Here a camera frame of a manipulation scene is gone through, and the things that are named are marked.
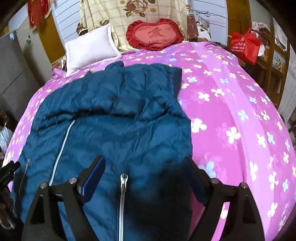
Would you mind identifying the white pillow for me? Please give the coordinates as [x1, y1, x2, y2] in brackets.
[64, 23, 122, 77]

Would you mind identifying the grey cabinet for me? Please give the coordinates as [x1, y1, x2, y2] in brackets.
[0, 22, 50, 121]

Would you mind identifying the red heart-shaped cushion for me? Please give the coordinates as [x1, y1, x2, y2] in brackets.
[126, 19, 184, 51]

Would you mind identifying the wooden shelf chair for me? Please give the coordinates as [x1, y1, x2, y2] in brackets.
[228, 20, 290, 93]

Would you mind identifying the dark blue padded jacket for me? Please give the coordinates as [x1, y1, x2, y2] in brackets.
[10, 62, 208, 241]

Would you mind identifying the red shopping bag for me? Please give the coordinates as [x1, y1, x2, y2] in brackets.
[230, 28, 262, 65]

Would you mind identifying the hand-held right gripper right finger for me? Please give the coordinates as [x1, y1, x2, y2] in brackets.
[186, 156, 265, 241]

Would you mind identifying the pink floral bed sheet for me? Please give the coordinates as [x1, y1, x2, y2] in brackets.
[0, 39, 296, 241]

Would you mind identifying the beige floral quilt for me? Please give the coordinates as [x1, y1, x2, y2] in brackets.
[76, 0, 193, 52]

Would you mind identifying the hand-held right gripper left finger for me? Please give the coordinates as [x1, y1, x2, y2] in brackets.
[23, 156, 106, 241]

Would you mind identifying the red hanging cloth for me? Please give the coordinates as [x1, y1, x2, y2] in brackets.
[27, 0, 56, 29]

